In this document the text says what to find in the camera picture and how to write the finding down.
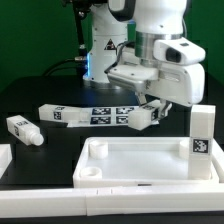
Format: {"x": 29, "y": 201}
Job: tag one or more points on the white fence bar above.
{"x": 5, "y": 158}
{"x": 105, "y": 201}

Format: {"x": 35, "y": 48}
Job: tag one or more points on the paper sheet with markers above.
{"x": 103, "y": 116}

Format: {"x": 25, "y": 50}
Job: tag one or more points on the white desk top tray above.
{"x": 136, "y": 161}

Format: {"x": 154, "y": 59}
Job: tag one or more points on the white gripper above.
{"x": 168, "y": 69}

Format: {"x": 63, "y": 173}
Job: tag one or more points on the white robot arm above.
{"x": 119, "y": 23}

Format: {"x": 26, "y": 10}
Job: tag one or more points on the white front fence bar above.
{"x": 105, "y": 201}

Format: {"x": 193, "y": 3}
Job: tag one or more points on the white left fence bar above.
{"x": 5, "y": 158}

